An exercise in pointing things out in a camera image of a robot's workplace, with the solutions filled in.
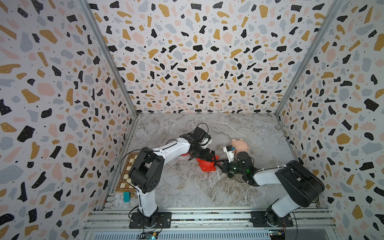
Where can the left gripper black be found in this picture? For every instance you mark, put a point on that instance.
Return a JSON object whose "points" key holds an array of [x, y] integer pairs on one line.
{"points": [[205, 156]]}

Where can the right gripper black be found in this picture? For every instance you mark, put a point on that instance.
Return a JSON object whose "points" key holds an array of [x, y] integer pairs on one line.
{"points": [[225, 167]]}

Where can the pink piggy bank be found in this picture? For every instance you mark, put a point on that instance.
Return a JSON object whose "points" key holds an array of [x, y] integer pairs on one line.
{"points": [[240, 146]]}

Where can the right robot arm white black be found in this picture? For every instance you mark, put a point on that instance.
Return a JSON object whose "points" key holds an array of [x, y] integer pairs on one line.
{"points": [[302, 187]]}

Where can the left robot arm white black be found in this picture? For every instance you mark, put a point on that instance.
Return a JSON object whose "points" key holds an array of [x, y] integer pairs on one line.
{"points": [[146, 171]]}

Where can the right circuit board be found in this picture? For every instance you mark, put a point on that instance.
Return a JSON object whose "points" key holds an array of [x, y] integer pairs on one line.
{"points": [[277, 235]]}

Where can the circuit board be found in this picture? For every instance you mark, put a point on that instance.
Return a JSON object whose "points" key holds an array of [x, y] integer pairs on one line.
{"points": [[149, 236], [277, 235]]}

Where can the wooden chessboard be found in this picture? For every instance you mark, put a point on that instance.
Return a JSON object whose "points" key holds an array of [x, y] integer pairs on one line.
{"points": [[124, 183]]}

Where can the left circuit board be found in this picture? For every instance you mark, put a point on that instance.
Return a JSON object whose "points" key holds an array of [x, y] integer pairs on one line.
{"points": [[149, 236]]}

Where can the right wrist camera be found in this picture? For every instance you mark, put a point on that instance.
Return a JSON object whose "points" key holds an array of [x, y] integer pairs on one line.
{"points": [[230, 152]]}

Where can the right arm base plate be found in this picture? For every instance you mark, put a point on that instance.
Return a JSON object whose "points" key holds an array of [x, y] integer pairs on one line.
{"points": [[264, 219]]}

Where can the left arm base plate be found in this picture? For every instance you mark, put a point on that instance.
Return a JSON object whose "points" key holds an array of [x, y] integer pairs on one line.
{"points": [[159, 220]]}

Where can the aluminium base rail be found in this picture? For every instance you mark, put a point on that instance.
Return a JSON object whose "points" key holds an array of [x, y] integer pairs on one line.
{"points": [[217, 223]]}

